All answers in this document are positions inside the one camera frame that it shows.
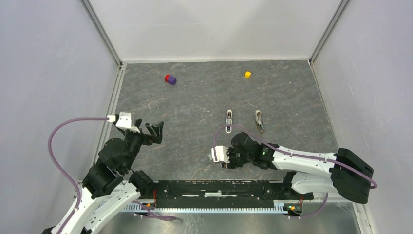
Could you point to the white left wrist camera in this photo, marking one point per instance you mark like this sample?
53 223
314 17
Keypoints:
123 121

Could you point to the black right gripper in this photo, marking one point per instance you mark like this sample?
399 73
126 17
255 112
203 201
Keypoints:
231 165

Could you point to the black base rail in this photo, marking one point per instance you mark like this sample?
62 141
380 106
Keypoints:
221 193

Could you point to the red and purple block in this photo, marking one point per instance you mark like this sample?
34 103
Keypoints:
170 79

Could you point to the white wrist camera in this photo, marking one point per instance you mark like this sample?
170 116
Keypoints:
123 121
218 152

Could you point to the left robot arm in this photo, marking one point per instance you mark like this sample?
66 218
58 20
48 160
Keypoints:
103 192

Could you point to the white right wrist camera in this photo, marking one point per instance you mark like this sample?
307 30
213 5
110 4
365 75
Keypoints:
218 152

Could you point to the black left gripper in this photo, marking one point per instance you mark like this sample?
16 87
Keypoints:
156 130

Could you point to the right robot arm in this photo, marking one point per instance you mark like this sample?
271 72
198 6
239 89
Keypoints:
343 173

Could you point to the yellow cube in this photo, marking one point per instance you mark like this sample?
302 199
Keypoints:
247 75

